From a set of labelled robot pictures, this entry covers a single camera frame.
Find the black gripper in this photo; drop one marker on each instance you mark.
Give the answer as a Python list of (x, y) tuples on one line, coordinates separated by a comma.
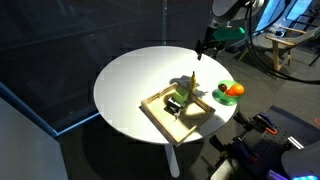
[(209, 41)]

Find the yellow toy banana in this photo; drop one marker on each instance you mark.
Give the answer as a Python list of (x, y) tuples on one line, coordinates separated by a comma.
[(192, 81)]

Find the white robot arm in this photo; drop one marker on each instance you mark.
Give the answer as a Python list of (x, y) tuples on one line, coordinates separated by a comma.
[(230, 8)]

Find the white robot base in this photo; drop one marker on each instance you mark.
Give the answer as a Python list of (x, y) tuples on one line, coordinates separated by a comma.
[(301, 160)]

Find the toy orange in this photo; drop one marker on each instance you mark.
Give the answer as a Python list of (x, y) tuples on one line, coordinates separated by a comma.
[(236, 89)]

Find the green plastic bowl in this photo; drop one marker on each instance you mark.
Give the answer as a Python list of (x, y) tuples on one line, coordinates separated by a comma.
[(225, 99)]

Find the light green cube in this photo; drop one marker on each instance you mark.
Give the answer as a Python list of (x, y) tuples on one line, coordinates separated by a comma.
[(181, 95)]

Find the wooden tray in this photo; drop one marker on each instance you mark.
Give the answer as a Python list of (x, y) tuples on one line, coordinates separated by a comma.
[(196, 115)]

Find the black white checkered cube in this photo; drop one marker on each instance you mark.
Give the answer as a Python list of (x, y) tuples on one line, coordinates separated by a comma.
[(173, 106)]

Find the wooden armchair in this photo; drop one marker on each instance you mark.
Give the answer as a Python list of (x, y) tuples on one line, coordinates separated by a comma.
[(276, 56)]

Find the purple orange bar clamp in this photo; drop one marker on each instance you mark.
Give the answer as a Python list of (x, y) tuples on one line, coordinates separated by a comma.
[(266, 121), (241, 150)]

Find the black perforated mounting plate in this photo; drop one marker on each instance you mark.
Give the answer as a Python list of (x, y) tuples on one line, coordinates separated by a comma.
[(283, 131)]

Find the aluminium extrusion bar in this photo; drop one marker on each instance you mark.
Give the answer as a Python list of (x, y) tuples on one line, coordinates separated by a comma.
[(276, 175), (295, 142)]

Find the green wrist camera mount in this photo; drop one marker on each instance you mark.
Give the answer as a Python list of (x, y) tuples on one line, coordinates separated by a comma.
[(230, 33)]

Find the white table pedestal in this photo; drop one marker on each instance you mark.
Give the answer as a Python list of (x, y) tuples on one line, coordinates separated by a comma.
[(171, 160)]

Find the blue floor rail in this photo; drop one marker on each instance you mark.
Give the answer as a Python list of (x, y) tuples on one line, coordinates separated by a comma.
[(30, 111)]

